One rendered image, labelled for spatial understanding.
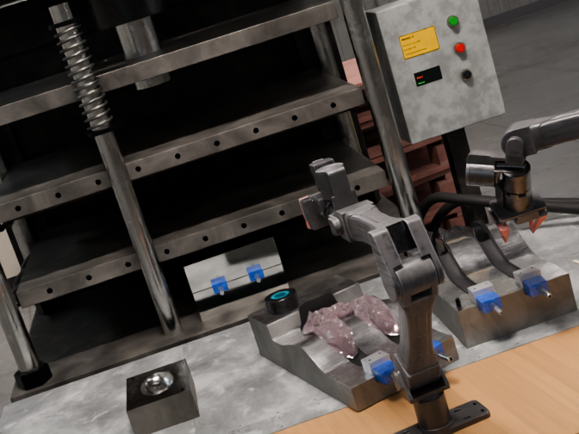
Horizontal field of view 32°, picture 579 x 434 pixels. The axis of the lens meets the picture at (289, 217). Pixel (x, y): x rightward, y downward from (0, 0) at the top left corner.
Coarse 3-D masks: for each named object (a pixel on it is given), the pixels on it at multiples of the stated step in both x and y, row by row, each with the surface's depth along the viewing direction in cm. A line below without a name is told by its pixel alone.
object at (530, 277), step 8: (520, 272) 223; (528, 272) 222; (536, 272) 222; (520, 280) 222; (528, 280) 221; (536, 280) 220; (544, 280) 219; (528, 288) 219; (536, 288) 218; (544, 288) 217
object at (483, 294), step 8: (472, 288) 222; (480, 288) 221; (488, 288) 221; (472, 296) 222; (480, 296) 220; (488, 296) 219; (496, 296) 218; (480, 304) 218; (488, 304) 217; (496, 304) 218; (488, 312) 218; (496, 312) 214
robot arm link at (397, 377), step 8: (440, 368) 191; (392, 376) 192; (400, 376) 190; (440, 376) 191; (400, 384) 189; (432, 384) 192; (440, 384) 191; (448, 384) 190; (408, 392) 189; (416, 392) 191; (424, 392) 190; (432, 392) 189; (408, 400) 189; (416, 400) 189
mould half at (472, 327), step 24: (456, 240) 251; (480, 264) 243; (528, 264) 235; (552, 264) 229; (456, 288) 234; (504, 288) 224; (552, 288) 222; (456, 312) 221; (480, 312) 221; (504, 312) 222; (528, 312) 223; (552, 312) 223; (456, 336) 230; (480, 336) 222
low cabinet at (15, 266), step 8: (0, 232) 713; (0, 240) 714; (8, 240) 715; (0, 248) 715; (8, 248) 716; (0, 256) 716; (8, 256) 717; (8, 264) 718; (16, 264) 720; (8, 272) 719; (16, 272) 721; (8, 280) 721
